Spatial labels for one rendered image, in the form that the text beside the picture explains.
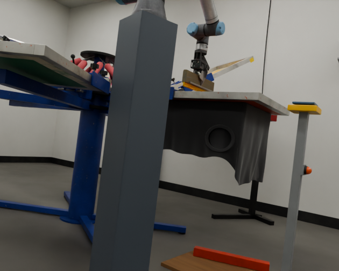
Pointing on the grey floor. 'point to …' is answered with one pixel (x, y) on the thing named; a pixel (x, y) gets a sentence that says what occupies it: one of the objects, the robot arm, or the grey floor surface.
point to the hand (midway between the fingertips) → (199, 84)
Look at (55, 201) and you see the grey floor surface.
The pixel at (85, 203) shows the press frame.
